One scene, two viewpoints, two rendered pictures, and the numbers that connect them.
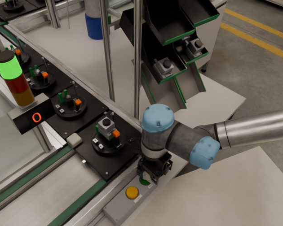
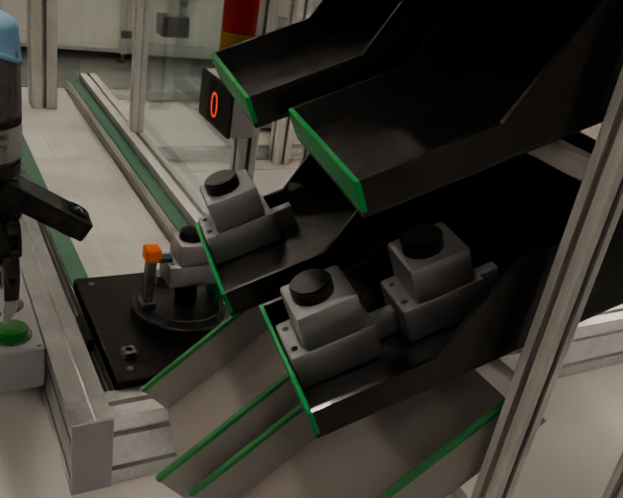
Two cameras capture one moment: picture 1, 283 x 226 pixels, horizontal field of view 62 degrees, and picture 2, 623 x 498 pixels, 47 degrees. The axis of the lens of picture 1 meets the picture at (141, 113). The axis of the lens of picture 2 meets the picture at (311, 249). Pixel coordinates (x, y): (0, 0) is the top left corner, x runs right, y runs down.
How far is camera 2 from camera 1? 1.13 m
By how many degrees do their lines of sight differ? 80
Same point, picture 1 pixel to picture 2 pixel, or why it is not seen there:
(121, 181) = (51, 305)
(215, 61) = not seen: outside the picture
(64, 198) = (104, 261)
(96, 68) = (605, 460)
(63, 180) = not seen: hidden behind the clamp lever
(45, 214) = (93, 239)
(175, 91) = (243, 432)
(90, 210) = (34, 258)
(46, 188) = not seen: hidden behind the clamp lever
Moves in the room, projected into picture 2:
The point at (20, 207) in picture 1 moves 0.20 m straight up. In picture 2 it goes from (133, 224) to (140, 119)
